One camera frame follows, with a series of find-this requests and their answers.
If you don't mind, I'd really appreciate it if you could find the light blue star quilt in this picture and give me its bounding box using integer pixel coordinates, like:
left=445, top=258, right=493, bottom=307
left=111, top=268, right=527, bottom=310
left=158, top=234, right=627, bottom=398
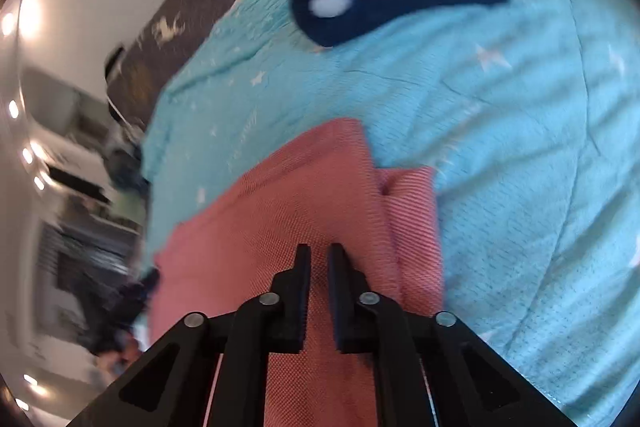
left=143, top=0, right=639, bottom=426

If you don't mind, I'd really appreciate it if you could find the pink knit shirt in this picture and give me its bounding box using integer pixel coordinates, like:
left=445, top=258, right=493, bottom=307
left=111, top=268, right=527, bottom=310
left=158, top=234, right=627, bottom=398
left=148, top=118, right=444, bottom=426

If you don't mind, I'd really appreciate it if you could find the grey clothes pile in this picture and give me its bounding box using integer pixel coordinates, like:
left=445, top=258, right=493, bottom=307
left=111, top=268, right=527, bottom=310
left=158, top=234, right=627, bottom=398
left=103, top=144, right=150, bottom=198

